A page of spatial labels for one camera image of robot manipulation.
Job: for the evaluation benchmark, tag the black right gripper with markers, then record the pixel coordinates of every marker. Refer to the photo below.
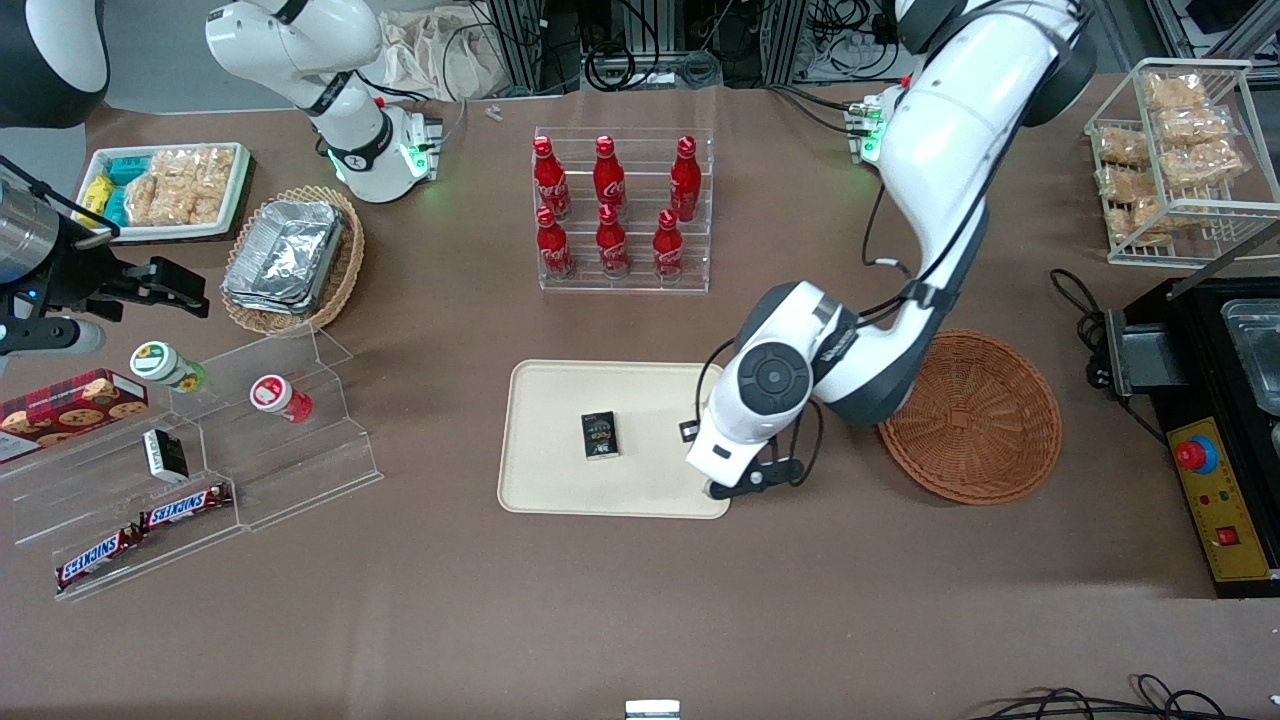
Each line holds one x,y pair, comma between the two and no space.
84,280

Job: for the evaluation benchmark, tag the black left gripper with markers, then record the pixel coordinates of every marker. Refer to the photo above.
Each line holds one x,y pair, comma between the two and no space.
688,438

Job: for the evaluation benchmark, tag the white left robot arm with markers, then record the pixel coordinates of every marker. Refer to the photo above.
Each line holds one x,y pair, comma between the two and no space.
950,130

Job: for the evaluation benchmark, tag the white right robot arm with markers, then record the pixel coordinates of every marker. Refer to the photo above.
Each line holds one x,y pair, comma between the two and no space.
300,45

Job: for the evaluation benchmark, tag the white rectangular snack tray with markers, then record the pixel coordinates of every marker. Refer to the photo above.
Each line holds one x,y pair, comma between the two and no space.
165,232

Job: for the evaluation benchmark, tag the aluminium foil tray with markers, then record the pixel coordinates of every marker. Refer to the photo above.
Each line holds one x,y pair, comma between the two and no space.
290,250
262,304

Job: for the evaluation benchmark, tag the cream plastic tray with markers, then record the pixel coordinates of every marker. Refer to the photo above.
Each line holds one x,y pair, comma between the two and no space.
550,480

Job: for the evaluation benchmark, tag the oval tan wicker basket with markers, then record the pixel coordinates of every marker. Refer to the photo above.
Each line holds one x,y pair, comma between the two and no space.
340,285

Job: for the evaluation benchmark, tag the round brown wicker basket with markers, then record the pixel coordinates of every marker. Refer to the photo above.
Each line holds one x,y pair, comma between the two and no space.
990,430

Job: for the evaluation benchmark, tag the green cup sunflower lid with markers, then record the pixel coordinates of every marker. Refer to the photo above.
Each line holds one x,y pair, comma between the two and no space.
160,363

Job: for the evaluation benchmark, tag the clear rice cracker bag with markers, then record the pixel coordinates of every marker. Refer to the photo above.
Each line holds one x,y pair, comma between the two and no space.
200,165
160,203

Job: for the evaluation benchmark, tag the teal snack packet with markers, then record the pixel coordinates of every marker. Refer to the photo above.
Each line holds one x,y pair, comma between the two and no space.
115,208
127,169

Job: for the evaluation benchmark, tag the yellow snack packet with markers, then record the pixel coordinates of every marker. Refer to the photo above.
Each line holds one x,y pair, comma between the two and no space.
95,193

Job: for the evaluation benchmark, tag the red cup white lid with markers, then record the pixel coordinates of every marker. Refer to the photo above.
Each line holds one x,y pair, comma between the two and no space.
272,393

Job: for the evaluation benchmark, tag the red cookie box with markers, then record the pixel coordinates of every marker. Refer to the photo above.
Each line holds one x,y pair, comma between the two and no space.
70,412

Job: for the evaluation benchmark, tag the clear acrylic bottle rack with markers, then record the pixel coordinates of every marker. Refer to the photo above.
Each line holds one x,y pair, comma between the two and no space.
640,275

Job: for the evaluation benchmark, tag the small black white box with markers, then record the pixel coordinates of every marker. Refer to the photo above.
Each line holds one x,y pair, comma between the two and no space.
165,455

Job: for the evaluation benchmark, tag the red cola bottle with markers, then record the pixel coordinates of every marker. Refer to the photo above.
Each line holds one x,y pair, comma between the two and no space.
609,180
554,250
685,185
612,246
668,250
550,185

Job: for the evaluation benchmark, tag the snickers chocolate bar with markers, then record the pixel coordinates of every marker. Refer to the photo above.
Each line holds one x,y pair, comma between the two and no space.
97,558
185,507

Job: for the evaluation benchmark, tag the clear acrylic stepped stand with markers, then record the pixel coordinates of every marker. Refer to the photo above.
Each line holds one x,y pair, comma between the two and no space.
60,500
310,470

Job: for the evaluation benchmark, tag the small silver white device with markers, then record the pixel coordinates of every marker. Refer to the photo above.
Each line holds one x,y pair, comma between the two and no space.
652,710

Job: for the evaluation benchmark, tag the cream cloth bag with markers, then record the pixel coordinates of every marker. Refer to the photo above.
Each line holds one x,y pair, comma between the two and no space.
440,55

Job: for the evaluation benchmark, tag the fried snack bag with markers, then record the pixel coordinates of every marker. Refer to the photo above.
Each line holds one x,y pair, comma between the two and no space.
1175,92
1127,184
1120,146
1150,218
1205,163
1192,125

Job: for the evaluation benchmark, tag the red emergency stop button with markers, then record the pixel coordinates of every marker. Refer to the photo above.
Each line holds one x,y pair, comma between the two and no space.
1197,456

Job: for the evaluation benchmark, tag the black cooking appliance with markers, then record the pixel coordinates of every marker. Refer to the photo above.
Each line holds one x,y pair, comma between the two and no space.
1200,360

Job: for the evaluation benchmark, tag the yellow control panel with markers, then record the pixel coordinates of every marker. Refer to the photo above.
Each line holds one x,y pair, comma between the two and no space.
1225,515

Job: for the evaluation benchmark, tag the thin dark metal bar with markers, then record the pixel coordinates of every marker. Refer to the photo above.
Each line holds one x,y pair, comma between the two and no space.
1225,260

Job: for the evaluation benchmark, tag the steel appliance pan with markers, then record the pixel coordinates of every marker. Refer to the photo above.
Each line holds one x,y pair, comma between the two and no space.
1255,355

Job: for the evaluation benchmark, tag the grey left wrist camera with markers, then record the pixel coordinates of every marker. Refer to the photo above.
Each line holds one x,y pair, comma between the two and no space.
765,478

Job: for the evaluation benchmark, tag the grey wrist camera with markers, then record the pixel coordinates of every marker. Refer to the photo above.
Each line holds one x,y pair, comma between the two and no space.
765,478
50,337

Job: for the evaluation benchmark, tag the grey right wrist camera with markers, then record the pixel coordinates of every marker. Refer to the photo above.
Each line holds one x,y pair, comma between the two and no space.
50,337

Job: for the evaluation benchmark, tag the aluminium frame post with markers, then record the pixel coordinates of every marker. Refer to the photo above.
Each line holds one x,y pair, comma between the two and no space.
785,40
515,45

